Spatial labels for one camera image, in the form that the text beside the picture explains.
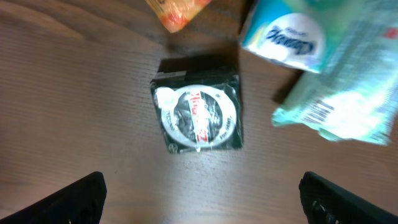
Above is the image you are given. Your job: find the orange tissue pack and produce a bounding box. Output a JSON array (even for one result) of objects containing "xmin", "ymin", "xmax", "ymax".
[{"xmin": 146, "ymin": 0, "xmax": 211, "ymax": 33}]

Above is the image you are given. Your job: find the teal wet wipes pack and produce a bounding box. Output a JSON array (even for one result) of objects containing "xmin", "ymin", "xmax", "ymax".
[{"xmin": 272, "ymin": 0, "xmax": 397, "ymax": 146}]

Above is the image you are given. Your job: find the black box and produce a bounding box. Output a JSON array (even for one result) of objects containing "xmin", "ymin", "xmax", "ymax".
[{"xmin": 150, "ymin": 55, "xmax": 244, "ymax": 154}]

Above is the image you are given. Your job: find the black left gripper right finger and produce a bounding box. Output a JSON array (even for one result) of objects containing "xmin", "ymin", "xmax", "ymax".
[{"xmin": 299, "ymin": 171, "xmax": 397, "ymax": 224}]

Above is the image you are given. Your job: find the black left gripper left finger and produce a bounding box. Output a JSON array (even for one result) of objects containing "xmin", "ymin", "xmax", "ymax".
[{"xmin": 1, "ymin": 171, "xmax": 107, "ymax": 224}]

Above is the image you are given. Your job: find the teal kleenex tissue pack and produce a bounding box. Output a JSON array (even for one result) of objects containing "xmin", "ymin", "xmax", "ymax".
[{"xmin": 239, "ymin": 0, "xmax": 326, "ymax": 73}]

